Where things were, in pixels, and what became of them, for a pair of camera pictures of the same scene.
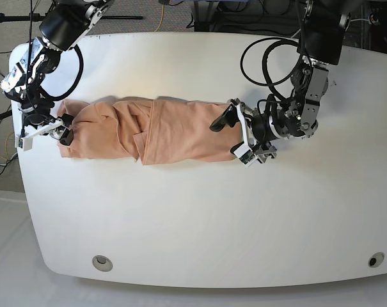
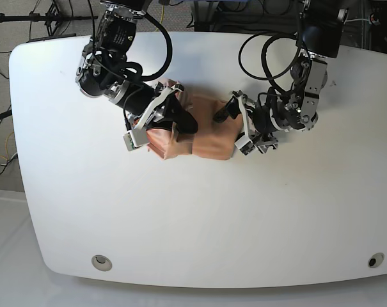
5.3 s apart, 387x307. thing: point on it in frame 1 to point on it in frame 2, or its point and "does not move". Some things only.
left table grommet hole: x=102 y=263 does not move
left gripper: x=41 y=116 to x=140 y=98
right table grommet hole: x=375 y=259 does not move
